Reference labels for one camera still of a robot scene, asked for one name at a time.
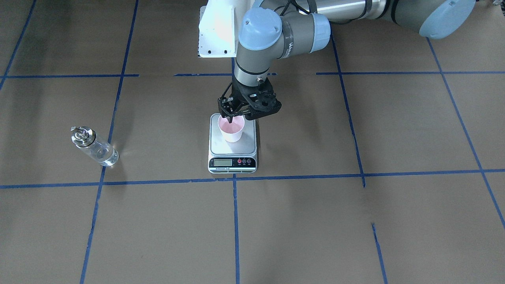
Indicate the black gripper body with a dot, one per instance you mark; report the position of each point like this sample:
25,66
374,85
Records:
238,94

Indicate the pink plastic cup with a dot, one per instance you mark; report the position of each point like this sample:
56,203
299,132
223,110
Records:
231,131

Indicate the clear glass sauce bottle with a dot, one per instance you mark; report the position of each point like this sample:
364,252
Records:
95,146

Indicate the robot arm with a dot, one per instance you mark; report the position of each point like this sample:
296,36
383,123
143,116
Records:
270,30

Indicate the digital kitchen scale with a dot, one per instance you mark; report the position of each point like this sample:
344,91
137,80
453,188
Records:
237,157

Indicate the brown paper table cover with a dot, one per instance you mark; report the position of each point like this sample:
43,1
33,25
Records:
385,164

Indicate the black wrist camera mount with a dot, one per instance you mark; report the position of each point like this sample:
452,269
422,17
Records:
261,100

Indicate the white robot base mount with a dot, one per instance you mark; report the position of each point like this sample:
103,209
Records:
220,22

